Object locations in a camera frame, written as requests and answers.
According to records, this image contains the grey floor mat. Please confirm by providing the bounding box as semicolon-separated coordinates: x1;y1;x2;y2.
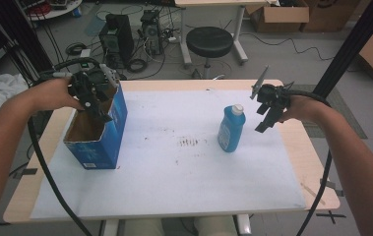
284;83;369;141

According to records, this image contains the dark metal rack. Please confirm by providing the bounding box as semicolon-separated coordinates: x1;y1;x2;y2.
0;0;55;76

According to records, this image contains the black floor cable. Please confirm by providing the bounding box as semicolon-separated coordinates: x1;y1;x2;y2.
239;31;336;62

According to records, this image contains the black aluminium post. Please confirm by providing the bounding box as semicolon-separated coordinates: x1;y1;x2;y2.
311;0;373;99

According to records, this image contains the white round table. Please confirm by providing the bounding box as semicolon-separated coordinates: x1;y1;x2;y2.
26;0;84;22

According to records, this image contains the large black computer tower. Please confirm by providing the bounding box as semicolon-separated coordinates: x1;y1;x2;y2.
98;13;135;70

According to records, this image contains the black tape strip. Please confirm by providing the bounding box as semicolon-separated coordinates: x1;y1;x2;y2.
12;167;39;180

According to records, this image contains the person's right hand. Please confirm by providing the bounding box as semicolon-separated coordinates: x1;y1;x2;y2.
279;94;327;124

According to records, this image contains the small black computer tower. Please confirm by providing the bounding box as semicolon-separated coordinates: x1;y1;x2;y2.
140;9;163;56

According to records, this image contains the open brown cardboard box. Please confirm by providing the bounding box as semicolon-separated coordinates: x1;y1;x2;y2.
244;0;310;33

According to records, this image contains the person's left hand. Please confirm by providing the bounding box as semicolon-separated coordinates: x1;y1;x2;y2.
26;78;86;116

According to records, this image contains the black cable coil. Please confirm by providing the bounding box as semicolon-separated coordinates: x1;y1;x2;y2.
65;41;89;56
126;58;149;74

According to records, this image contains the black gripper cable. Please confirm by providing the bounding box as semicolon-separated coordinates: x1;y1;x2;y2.
285;88;335;236
26;57;101;236

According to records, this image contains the grey tape strip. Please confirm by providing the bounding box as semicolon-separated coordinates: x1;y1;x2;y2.
320;178;345;198

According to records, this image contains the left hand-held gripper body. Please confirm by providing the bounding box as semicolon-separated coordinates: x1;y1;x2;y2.
67;63;119;103

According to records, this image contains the light wooden table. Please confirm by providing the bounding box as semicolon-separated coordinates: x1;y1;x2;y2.
2;78;342;236

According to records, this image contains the white table mat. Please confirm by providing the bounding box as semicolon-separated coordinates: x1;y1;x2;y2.
30;88;307;220

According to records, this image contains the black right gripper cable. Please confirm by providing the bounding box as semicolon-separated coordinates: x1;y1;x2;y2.
285;88;335;236

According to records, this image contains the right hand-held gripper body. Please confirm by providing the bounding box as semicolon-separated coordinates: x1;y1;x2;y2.
250;65;292;111

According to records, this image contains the white frame wooden table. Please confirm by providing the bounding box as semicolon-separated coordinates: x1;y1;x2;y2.
173;0;280;66

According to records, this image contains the closed brown cardboard box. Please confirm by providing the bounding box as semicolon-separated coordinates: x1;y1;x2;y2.
300;0;372;33

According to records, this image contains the blue cardboard box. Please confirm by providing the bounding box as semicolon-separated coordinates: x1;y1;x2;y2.
63;80;129;170

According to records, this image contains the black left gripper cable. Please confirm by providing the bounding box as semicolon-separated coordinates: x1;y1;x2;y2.
26;57;101;236

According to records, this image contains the black round stool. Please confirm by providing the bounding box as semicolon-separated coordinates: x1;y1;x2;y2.
185;26;235;80

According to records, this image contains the blue bottle with white cap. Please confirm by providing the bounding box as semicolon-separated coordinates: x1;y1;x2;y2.
217;103;247;153

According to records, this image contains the silver cable plug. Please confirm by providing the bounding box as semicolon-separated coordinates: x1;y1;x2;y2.
50;71;74;80

